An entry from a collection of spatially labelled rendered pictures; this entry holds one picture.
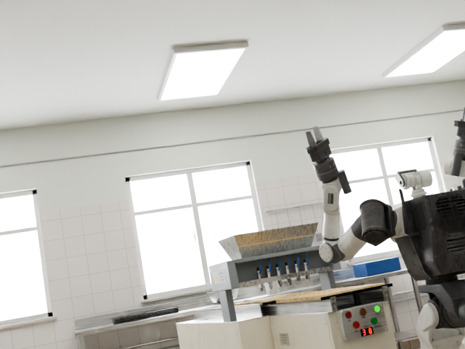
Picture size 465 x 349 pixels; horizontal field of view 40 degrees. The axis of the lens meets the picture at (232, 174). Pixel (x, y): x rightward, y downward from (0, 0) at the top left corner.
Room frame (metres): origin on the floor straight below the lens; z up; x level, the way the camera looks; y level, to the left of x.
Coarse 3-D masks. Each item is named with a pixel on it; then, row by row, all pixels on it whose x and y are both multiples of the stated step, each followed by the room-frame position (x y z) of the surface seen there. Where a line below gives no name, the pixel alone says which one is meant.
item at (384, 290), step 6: (384, 288) 3.12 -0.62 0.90; (360, 294) 3.31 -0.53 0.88; (366, 294) 3.26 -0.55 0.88; (372, 294) 3.21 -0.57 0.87; (378, 294) 3.16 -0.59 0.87; (384, 294) 3.12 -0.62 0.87; (336, 300) 3.54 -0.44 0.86; (342, 300) 3.49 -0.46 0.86; (348, 300) 3.43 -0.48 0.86; (366, 300) 3.27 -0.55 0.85; (372, 300) 3.22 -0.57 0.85; (378, 300) 3.17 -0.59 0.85; (384, 300) 3.12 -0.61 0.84
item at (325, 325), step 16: (336, 304) 3.55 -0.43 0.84; (352, 304) 3.30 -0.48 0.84; (384, 304) 3.16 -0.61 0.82; (272, 320) 3.63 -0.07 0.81; (288, 320) 3.44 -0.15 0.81; (304, 320) 3.26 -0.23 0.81; (320, 320) 3.11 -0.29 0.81; (336, 320) 3.05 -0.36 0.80; (288, 336) 3.47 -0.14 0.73; (304, 336) 3.29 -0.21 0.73; (320, 336) 3.14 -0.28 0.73; (336, 336) 3.04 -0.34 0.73; (368, 336) 3.11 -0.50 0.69; (384, 336) 3.14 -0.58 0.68
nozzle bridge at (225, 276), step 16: (256, 256) 3.67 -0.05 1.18; (272, 256) 3.71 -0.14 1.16; (304, 256) 3.88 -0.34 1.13; (224, 272) 3.66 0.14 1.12; (240, 272) 3.72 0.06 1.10; (256, 272) 3.76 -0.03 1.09; (272, 272) 3.79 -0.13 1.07; (304, 272) 3.82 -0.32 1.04; (320, 272) 3.86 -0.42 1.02; (224, 288) 3.70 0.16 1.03; (224, 304) 3.74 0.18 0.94; (224, 320) 3.79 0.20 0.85
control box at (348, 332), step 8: (368, 304) 3.11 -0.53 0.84; (376, 304) 3.10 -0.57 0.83; (344, 312) 3.03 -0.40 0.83; (352, 312) 3.05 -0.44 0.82; (360, 312) 3.06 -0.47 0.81; (368, 312) 3.08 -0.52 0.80; (376, 312) 3.10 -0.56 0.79; (384, 312) 3.12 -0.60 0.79; (344, 320) 3.03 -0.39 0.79; (352, 320) 3.05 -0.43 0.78; (360, 320) 3.06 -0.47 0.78; (368, 320) 3.08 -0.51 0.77; (384, 320) 3.11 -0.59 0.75; (344, 328) 3.03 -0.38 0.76; (352, 328) 3.04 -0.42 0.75; (360, 328) 3.06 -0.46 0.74; (368, 328) 3.07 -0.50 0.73; (376, 328) 3.09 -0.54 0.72; (384, 328) 3.11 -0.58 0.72; (344, 336) 3.03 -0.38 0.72; (352, 336) 3.04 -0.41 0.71; (360, 336) 3.06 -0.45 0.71
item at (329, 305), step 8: (280, 304) 3.52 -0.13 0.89; (288, 304) 3.43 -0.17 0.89; (296, 304) 3.34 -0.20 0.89; (304, 304) 3.25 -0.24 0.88; (312, 304) 3.18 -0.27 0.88; (320, 304) 3.10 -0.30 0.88; (328, 304) 3.03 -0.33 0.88; (264, 312) 3.74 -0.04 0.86; (272, 312) 3.64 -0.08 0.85; (280, 312) 3.54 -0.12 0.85; (288, 312) 3.45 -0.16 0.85; (296, 312) 3.36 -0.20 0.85; (304, 312) 3.27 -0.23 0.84; (312, 312) 3.20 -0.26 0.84; (320, 312) 3.12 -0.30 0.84
